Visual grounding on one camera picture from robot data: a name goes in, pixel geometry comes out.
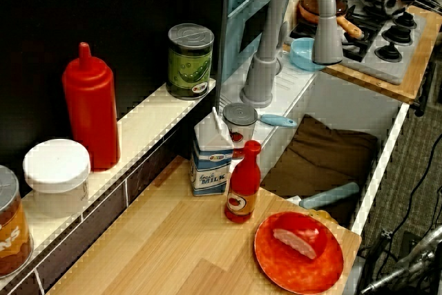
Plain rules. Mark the light blue bowl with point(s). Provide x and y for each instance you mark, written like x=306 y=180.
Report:
x=301 y=53

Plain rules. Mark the tomato can grey lid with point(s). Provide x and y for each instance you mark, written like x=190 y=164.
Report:
x=240 y=119

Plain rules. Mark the blue white milk carton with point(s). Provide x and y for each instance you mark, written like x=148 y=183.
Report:
x=210 y=167

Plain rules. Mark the red hot sauce bottle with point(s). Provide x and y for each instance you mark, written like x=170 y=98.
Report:
x=244 y=184

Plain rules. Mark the green peas can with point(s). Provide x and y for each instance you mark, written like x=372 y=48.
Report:
x=189 y=67

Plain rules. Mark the grey toy faucet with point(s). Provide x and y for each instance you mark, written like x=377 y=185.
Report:
x=262 y=67

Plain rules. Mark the white ledge shelf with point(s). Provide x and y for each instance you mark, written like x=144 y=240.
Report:
x=145 y=125

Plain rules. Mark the white toy sink basin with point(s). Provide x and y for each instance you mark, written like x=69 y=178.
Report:
x=293 y=91

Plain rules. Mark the brown cloth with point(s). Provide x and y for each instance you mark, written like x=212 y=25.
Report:
x=328 y=157

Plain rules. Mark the red squeeze ketchup bottle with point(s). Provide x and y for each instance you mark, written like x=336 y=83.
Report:
x=91 y=101

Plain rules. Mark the yellow toy item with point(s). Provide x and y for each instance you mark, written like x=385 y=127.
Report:
x=323 y=215

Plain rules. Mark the red white toy food slice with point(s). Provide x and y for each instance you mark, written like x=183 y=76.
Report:
x=300 y=236

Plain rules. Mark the orange plate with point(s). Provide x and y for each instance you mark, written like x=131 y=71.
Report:
x=276 y=260

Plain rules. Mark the black stove grate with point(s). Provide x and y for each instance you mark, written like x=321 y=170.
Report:
x=359 y=49

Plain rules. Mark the white jar with lid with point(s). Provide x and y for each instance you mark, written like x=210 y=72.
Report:
x=57 y=167

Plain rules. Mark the black stove knob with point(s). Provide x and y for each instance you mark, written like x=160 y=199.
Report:
x=388 y=52
x=396 y=35
x=404 y=20

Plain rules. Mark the grey toy stove top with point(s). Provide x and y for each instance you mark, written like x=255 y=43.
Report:
x=411 y=56

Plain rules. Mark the black stand leg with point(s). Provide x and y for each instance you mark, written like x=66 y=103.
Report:
x=424 y=94

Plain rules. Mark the grey metal stand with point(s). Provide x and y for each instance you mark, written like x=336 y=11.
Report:
x=411 y=260

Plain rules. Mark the orange beans can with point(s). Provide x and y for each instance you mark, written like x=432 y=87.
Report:
x=12 y=233

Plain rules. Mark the light blue cabinet frame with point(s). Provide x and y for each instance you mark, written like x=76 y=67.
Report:
x=230 y=32

